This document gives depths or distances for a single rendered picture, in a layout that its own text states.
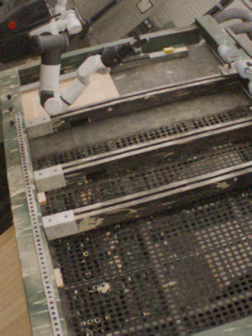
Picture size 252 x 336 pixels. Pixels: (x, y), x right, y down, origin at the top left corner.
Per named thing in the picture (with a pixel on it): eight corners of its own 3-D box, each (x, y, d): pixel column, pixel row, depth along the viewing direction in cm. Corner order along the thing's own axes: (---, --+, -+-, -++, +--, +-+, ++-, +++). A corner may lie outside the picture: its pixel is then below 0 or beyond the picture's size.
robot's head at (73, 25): (62, 30, 276) (80, 23, 276) (57, 15, 280) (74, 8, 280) (65, 37, 282) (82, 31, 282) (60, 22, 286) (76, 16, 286)
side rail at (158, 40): (20, 81, 355) (16, 66, 348) (196, 39, 364) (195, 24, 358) (21, 86, 350) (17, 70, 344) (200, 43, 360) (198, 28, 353)
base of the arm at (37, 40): (36, 62, 257) (39, 37, 252) (25, 55, 267) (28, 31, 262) (67, 59, 265) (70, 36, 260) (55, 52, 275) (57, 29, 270)
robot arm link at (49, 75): (35, 114, 268) (38, 66, 260) (39, 106, 280) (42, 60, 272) (61, 115, 269) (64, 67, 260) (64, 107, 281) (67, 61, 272)
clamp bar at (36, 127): (28, 130, 300) (17, 90, 285) (251, 76, 310) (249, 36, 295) (29, 142, 292) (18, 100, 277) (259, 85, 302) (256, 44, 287)
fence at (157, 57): (21, 92, 332) (19, 86, 329) (186, 52, 340) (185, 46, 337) (22, 97, 328) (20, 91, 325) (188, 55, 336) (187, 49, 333)
